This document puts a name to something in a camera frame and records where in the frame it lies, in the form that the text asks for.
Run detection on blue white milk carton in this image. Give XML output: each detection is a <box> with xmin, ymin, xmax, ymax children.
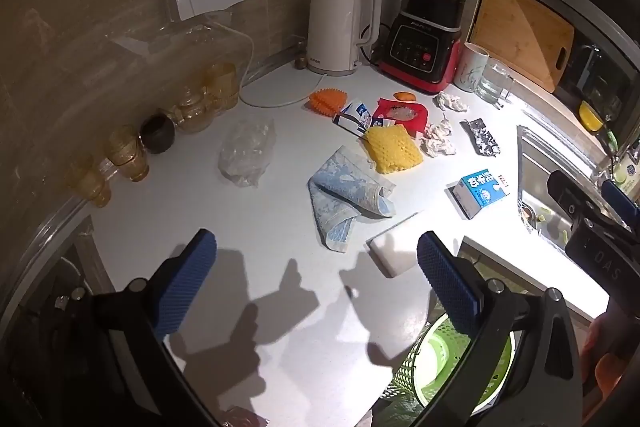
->
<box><xmin>447</xmin><ymin>169</ymin><xmax>511</xmax><ymax>220</ymax></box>

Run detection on foil wrapper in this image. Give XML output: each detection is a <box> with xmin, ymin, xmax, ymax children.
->
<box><xmin>461</xmin><ymin>118</ymin><xmax>500</xmax><ymax>157</ymax></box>

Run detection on white tissue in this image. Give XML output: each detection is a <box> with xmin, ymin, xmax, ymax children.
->
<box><xmin>433</xmin><ymin>92</ymin><xmax>469</xmax><ymax>113</ymax></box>
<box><xmin>420</xmin><ymin>117</ymin><xmax>457</xmax><ymax>157</ymax></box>

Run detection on blue white towel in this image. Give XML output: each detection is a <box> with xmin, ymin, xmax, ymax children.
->
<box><xmin>307</xmin><ymin>146</ymin><xmax>396</xmax><ymax>253</ymax></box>

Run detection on clear plastic bag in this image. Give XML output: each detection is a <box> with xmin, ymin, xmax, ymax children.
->
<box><xmin>218</xmin><ymin>117</ymin><xmax>277</xmax><ymax>187</ymax></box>

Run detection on red snack bag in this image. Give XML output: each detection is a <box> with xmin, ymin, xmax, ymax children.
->
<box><xmin>372</xmin><ymin>98</ymin><xmax>428</xmax><ymax>136</ymax></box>

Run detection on blue white wipes packet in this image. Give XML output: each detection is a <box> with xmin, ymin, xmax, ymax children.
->
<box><xmin>333</xmin><ymin>100</ymin><xmax>372</xmax><ymax>138</ymax></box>

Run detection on orange peel piece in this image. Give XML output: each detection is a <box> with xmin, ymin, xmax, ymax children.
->
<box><xmin>394</xmin><ymin>91</ymin><xmax>416</xmax><ymax>102</ymax></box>

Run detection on orange foam fruit net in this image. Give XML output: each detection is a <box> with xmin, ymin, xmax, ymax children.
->
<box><xmin>309</xmin><ymin>89</ymin><xmax>347</xmax><ymax>118</ymax></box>

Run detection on small brown nut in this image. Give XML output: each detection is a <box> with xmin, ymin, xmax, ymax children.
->
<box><xmin>294</xmin><ymin>55</ymin><xmax>307</xmax><ymax>69</ymax></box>

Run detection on green plastic trash basket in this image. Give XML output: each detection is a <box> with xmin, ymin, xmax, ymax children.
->
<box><xmin>382</xmin><ymin>305</ymin><xmax>516</xmax><ymax>427</ymax></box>

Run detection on person's right hand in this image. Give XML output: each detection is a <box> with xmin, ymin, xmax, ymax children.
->
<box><xmin>579</xmin><ymin>312</ymin><xmax>629</xmax><ymax>405</ymax></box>

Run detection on dish soap bottle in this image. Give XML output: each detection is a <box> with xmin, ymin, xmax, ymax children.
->
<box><xmin>594</xmin><ymin>141</ymin><xmax>639</xmax><ymax>204</ymax></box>

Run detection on stainless steel sink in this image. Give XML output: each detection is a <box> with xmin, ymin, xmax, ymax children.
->
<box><xmin>518</xmin><ymin>126</ymin><xmax>622</xmax><ymax>253</ymax></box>

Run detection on white sponge block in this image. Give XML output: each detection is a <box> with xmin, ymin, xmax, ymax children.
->
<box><xmin>367</xmin><ymin>225</ymin><xmax>422</xmax><ymax>279</ymax></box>

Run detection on yellow bowl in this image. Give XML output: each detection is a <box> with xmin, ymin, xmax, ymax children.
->
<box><xmin>578</xmin><ymin>101</ymin><xmax>604</xmax><ymax>133</ymax></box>

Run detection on clear glass mug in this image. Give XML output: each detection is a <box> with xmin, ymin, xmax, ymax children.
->
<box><xmin>475</xmin><ymin>58</ymin><xmax>514</xmax><ymax>108</ymax></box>

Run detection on amber glass cup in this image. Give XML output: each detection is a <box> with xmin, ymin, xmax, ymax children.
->
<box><xmin>104</xmin><ymin>124</ymin><xmax>150</xmax><ymax>182</ymax></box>
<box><xmin>65</xmin><ymin>154</ymin><xmax>112</xmax><ymax>208</ymax></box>
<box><xmin>204</xmin><ymin>62</ymin><xmax>240</xmax><ymax>112</ymax></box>

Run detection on white patterned ceramic cup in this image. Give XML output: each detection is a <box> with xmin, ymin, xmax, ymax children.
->
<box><xmin>454</xmin><ymin>42</ymin><xmax>490</xmax><ymax>92</ymax></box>

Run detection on amber glass teapot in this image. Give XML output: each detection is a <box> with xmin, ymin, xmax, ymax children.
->
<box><xmin>167</xmin><ymin>86</ymin><xmax>216</xmax><ymax>134</ymax></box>

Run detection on wooden cutting board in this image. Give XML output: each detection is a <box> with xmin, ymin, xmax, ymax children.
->
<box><xmin>471</xmin><ymin>0</ymin><xmax>575</xmax><ymax>93</ymax></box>

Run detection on red black blender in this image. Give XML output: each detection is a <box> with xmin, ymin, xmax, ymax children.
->
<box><xmin>380</xmin><ymin>0</ymin><xmax>466</xmax><ymax>94</ymax></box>

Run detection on white electric kettle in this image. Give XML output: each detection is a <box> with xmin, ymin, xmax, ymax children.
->
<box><xmin>306</xmin><ymin>0</ymin><xmax>382</xmax><ymax>77</ymax></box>

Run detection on white power cable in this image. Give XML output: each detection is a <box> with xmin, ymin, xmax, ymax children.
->
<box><xmin>219</xmin><ymin>24</ymin><xmax>327</xmax><ymax>108</ymax></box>

